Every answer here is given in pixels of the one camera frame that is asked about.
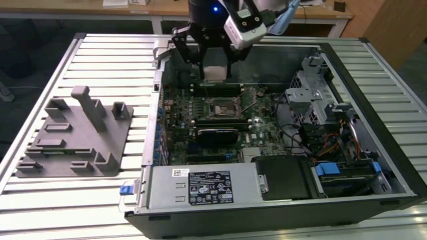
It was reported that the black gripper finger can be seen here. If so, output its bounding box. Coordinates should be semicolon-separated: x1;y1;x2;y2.
226;46;253;77
171;24;207;79

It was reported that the silver CPU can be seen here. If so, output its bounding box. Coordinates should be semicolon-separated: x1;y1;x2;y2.
203;48;230;83

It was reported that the metal socket cover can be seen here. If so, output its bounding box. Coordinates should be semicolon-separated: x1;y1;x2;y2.
235;90;261;113

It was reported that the CPU socket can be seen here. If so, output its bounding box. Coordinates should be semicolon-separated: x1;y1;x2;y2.
206;97;247;119

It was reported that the grey metal drive cage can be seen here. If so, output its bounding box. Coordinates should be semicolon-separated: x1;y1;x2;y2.
285;55;361;126

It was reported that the white paper sheet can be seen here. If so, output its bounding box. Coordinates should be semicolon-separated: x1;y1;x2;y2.
102;0;130;8

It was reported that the wooden desk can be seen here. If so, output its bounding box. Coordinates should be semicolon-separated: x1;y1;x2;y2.
0;0;355;38

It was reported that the black graphics card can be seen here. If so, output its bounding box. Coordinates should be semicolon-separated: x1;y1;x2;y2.
195;127;241;148

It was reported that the green motherboard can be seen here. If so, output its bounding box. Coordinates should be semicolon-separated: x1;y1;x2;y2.
159;84;303;166

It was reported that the silver chipset heat sink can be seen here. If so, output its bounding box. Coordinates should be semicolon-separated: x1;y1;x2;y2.
242;146;267;161

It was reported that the wooden cabinet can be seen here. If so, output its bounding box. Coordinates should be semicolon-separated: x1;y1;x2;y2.
342;0;427;70

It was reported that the grey parts rack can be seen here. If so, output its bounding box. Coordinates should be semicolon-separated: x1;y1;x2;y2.
15;85;135;179

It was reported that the hard disk in blue carrier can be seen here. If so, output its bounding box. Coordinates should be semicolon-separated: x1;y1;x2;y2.
313;161;384;199

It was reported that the grey power supply unit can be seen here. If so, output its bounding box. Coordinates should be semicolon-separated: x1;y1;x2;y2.
146;163;266;211

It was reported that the grey furniture foot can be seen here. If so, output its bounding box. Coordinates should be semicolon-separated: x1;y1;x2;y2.
0;82;17;102

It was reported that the black PC case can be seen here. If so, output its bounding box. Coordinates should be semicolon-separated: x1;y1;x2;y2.
123;37;424;240

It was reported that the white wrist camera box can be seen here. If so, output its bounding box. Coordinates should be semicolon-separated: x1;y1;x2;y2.
223;2;269;51

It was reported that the yellow wire bundle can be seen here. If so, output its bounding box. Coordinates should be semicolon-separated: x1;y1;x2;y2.
317;142;341;157

